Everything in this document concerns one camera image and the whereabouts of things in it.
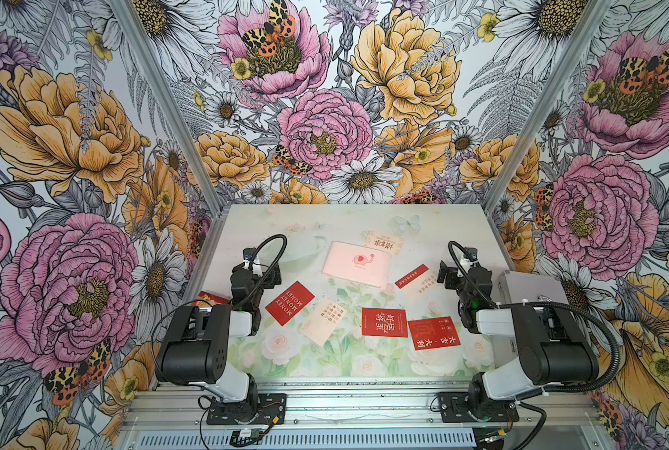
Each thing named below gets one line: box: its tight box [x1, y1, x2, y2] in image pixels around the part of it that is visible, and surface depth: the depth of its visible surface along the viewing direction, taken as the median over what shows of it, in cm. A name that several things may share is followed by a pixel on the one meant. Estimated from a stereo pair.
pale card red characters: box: [365, 230, 404, 256], surface depth 114 cm
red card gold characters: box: [407, 315, 461, 351], surface depth 89 cm
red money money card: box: [265, 280, 315, 327], surface depth 96 cm
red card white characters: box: [361, 307, 409, 338], surface depth 91 cm
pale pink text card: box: [299, 297, 348, 347], surface depth 92 cm
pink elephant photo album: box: [321, 240, 392, 288], surface depth 105 cm
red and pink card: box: [394, 263, 430, 289], surface depth 104 cm
